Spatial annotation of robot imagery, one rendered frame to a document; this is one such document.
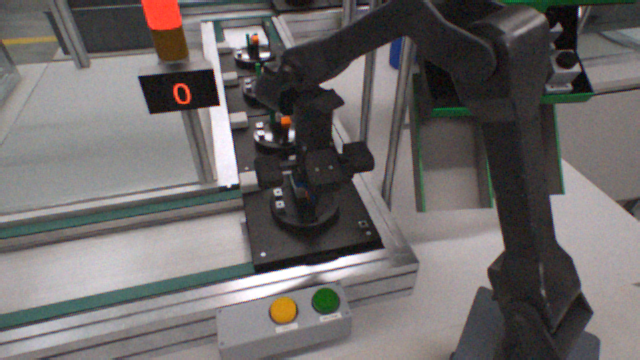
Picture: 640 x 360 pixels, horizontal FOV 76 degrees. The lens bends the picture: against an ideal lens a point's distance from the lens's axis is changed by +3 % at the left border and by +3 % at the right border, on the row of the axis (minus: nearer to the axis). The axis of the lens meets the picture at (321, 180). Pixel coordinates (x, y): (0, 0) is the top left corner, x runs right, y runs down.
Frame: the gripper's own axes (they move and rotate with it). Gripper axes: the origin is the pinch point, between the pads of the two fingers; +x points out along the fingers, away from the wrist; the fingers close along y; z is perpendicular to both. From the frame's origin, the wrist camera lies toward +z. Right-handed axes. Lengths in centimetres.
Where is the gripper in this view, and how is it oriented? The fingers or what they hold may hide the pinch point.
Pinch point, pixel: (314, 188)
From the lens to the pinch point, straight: 67.5
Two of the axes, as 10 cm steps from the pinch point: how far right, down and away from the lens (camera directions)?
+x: 0.1, 7.7, 6.4
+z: 2.5, 6.2, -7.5
